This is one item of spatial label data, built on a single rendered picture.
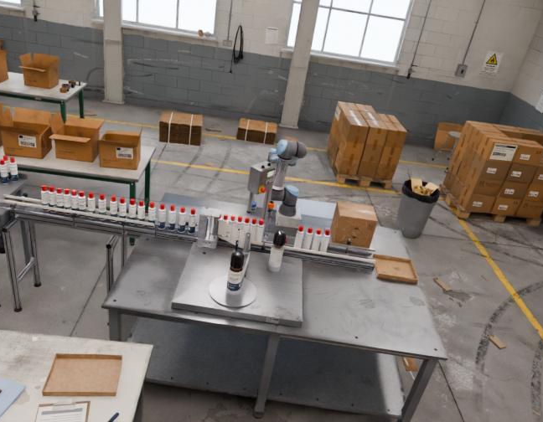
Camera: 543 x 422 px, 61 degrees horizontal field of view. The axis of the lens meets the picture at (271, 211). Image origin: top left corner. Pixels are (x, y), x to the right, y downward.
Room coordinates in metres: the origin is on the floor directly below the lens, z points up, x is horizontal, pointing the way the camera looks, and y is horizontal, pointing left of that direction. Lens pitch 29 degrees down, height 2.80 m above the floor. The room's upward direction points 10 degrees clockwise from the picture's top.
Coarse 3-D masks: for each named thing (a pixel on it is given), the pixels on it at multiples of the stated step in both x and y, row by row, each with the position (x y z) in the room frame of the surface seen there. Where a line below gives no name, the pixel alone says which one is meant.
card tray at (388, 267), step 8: (376, 256) 3.09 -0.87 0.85; (384, 256) 3.09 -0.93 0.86; (392, 256) 3.09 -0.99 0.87; (376, 264) 3.00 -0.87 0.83; (384, 264) 3.02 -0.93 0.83; (392, 264) 3.04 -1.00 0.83; (400, 264) 3.06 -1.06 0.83; (408, 264) 3.08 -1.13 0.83; (376, 272) 2.89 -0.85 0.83; (384, 272) 2.91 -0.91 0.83; (392, 272) 2.92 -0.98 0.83; (400, 272) 2.94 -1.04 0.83; (408, 272) 2.96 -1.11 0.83; (400, 280) 2.84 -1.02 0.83; (408, 280) 2.84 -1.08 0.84; (416, 280) 2.84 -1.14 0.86
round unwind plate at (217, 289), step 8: (216, 280) 2.39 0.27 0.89; (224, 280) 2.41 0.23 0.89; (248, 280) 2.45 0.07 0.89; (216, 288) 2.32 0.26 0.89; (224, 288) 2.33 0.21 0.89; (240, 288) 2.36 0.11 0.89; (248, 288) 2.37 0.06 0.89; (216, 296) 2.24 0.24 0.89; (224, 296) 2.25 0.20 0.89; (232, 296) 2.27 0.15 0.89; (240, 296) 2.28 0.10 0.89; (248, 296) 2.29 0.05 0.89; (224, 304) 2.18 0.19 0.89; (232, 304) 2.20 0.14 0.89; (240, 304) 2.21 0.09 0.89
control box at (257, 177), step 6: (264, 162) 3.07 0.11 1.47; (252, 168) 2.96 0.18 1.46; (258, 168) 2.95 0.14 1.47; (270, 168) 3.00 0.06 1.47; (252, 174) 2.96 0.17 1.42; (258, 174) 2.93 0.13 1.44; (264, 174) 2.95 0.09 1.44; (252, 180) 2.95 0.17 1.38; (258, 180) 2.92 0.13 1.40; (264, 180) 2.96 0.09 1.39; (252, 186) 2.95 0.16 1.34; (258, 186) 2.92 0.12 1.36; (264, 186) 2.97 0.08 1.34; (270, 186) 3.03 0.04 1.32; (252, 192) 2.94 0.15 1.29; (258, 192) 2.92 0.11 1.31
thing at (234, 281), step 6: (234, 252) 2.34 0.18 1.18; (240, 252) 2.35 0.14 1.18; (234, 258) 2.30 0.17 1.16; (240, 258) 2.30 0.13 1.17; (234, 264) 2.29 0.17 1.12; (240, 264) 2.30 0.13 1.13; (234, 270) 2.30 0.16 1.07; (240, 270) 2.34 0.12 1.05; (228, 276) 2.31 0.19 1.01; (234, 276) 2.29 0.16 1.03; (240, 276) 2.31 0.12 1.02; (228, 282) 2.30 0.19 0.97; (234, 282) 2.29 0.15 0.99; (240, 282) 2.32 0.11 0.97; (228, 288) 2.30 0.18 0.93; (234, 288) 2.29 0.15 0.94; (234, 294) 2.29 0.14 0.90
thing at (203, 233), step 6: (204, 216) 2.77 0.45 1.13; (204, 222) 2.77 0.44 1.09; (210, 222) 2.77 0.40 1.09; (216, 222) 2.80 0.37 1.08; (204, 228) 2.77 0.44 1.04; (210, 228) 2.79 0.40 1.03; (198, 234) 2.77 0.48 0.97; (204, 234) 2.77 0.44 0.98; (210, 234) 2.83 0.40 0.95; (198, 240) 2.76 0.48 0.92; (204, 240) 2.77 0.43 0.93; (210, 240) 2.77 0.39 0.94; (216, 240) 2.78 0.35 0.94; (204, 246) 2.77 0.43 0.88
